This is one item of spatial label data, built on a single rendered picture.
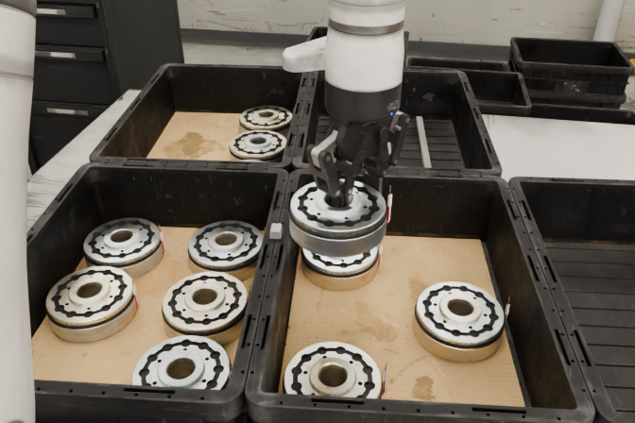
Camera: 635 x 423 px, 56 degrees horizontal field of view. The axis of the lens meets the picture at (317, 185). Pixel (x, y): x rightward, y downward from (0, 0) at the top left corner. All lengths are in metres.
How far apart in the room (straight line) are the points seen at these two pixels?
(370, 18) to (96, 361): 0.48
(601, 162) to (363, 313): 0.84
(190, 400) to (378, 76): 0.33
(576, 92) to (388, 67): 1.87
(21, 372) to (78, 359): 0.41
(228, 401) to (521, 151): 1.04
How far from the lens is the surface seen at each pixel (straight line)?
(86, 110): 2.33
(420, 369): 0.71
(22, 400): 0.36
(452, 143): 1.16
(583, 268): 0.90
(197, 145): 1.14
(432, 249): 0.87
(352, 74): 0.55
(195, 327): 0.71
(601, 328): 0.82
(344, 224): 0.60
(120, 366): 0.73
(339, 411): 0.54
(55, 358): 0.77
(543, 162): 1.41
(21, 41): 0.31
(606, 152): 1.51
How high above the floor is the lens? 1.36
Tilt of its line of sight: 32 degrees down
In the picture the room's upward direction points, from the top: straight up
